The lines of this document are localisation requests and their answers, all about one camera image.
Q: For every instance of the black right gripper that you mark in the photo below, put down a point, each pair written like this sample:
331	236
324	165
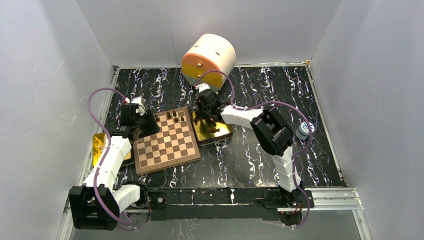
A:
200	104

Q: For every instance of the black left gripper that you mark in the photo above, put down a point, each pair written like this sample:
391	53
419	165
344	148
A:
153	128

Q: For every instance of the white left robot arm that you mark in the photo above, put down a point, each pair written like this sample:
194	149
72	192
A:
94	204

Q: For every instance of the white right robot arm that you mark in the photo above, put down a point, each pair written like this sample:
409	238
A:
272	131

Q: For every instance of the gold tin with dark pieces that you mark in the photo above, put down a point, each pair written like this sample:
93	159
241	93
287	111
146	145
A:
209	132

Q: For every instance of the wooden chess board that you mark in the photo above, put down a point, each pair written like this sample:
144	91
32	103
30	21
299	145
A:
174	145

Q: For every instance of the gold tin with light pieces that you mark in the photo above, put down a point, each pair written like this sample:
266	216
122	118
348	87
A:
99	143

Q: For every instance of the round pastel drawer cabinet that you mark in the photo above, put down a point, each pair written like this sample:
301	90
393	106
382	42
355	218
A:
209	52

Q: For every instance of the blue white round cap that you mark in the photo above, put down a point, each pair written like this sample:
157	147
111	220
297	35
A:
302	132

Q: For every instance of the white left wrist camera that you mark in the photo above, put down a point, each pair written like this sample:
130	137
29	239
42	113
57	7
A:
141	109

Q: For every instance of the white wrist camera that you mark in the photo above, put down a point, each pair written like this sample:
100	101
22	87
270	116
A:
202	87
141	109

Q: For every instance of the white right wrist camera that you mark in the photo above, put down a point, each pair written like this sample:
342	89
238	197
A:
202	87

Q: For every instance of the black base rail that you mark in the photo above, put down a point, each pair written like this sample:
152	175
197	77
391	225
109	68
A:
264	203

